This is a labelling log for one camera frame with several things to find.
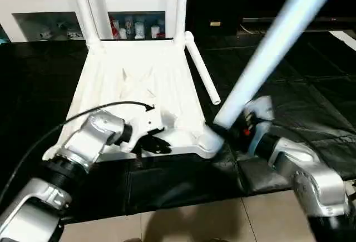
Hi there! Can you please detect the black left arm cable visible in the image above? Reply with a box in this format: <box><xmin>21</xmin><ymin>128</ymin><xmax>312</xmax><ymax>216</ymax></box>
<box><xmin>0</xmin><ymin>101</ymin><xmax>155</xmax><ymax>198</ymax></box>

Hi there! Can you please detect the white glass door cabinet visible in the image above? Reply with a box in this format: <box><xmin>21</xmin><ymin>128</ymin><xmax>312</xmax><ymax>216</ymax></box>
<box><xmin>0</xmin><ymin>0</ymin><xmax>179</xmax><ymax>42</ymax></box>

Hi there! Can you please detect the white plastic table leg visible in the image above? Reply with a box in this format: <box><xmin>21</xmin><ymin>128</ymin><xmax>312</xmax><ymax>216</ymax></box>
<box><xmin>185</xmin><ymin>31</ymin><xmax>221</xmax><ymax>106</ymax></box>
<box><xmin>174</xmin><ymin>0</ymin><xmax>190</xmax><ymax>45</ymax></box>
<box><xmin>70</xmin><ymin>0</ymin><xmax>103</xmax><ymax>51</ymax></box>
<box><xmin>203</xmin><ymin>0</ymin><xmax>347</xmax><ymax>142</ymax></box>

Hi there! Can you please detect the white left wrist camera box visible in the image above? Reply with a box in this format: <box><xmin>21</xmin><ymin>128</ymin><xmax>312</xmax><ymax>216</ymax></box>
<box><xmin>125</xmin><ymin>106</ymin><xmax>166</xmax><ymax>151</ymax></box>

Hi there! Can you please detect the black work mat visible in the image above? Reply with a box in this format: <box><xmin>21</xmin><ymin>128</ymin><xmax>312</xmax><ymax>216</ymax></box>
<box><xmin>0</xmin><ymin>31</ymin><xmax>356</xmax><ymax>223</ymax></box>

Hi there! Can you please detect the white bottle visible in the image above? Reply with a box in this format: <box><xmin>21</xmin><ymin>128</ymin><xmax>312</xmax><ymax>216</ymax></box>
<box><xmin>134</xmin><ymin>21</ymin><xmax>145</xmax><ymax>39</ymax></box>

